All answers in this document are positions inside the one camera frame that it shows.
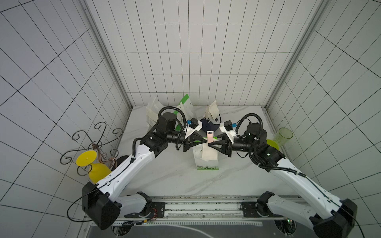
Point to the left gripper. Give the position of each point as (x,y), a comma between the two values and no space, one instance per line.
(190,141)

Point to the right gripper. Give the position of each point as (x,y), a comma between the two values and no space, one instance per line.
(227,145)

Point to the green white bag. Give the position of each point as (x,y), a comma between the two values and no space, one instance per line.
(187,108)
(200,163)

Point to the cream receipt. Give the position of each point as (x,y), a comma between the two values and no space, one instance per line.
(212,112)
(208,153)
(152,115)

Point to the navy blue beige bag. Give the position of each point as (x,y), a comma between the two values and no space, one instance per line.
(210,126)

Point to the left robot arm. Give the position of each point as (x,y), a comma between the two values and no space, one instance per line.
(113,185)

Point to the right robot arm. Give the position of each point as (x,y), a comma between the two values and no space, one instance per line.
(326,214)

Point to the lime green bowl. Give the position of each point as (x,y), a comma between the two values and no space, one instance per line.
(272,144)

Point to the clear green plastic cup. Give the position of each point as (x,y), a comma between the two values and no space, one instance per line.
(283,136)

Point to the dark round stand base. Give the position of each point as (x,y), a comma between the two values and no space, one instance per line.
(121,159)

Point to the yellow plastic goblet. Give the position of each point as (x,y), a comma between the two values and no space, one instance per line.
(87,166)

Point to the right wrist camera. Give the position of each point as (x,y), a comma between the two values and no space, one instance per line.
(228,128)

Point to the aluminium mounting rail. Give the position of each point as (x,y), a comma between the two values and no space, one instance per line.
(183,209)

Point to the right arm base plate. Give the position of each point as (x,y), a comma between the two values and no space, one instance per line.
(250,210)

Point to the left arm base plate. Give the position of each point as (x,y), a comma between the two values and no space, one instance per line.
(150,211)

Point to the black wire scroll stand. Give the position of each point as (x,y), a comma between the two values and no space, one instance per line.
(107,158)

